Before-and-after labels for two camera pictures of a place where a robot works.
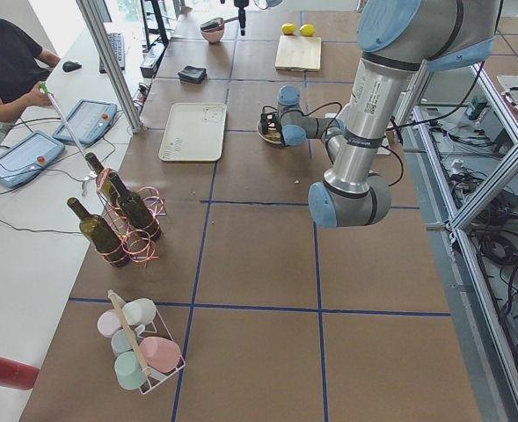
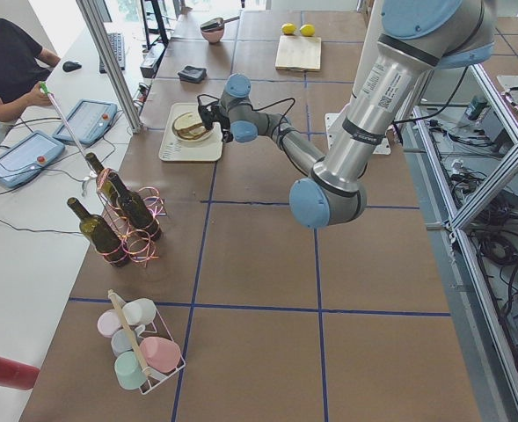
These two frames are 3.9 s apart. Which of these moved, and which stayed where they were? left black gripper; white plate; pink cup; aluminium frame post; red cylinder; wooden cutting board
Moved: left black gripper; white plate
Stayed: aluminium frame post; wooden cutting board; pink cup; red cylinder
